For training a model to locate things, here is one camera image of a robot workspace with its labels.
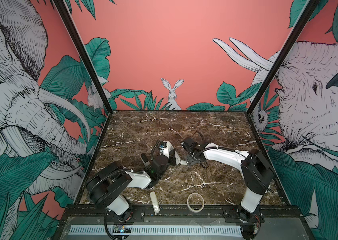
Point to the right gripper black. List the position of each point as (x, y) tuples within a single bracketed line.
[(189, 160)]

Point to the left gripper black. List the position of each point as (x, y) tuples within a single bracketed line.
[(172, 157)]

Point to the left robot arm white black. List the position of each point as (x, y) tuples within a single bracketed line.
[(106, 187)]

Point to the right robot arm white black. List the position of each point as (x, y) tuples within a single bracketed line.
[(255, 169)]

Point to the white remote battery cover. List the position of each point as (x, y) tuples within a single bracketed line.
[(155, 203)]

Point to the black white marker pen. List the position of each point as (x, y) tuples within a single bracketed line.
[(145, 160)]

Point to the white ventilation grille strip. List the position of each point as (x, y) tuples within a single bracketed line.
[(145, 230)]

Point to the small circuit board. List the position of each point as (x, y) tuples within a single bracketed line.
[(122, 230)]

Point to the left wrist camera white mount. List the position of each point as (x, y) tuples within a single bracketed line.
[(166, 149)]

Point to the black front mounting rail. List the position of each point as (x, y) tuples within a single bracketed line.
[(229, 213)]

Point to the right black frame post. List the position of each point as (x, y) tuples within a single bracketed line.
[(302, 20)]

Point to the black frame post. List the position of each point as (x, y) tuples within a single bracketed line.
[(74, 34), (302, 20)]

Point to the left black frame post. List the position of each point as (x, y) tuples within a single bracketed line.
[(74, 34)]

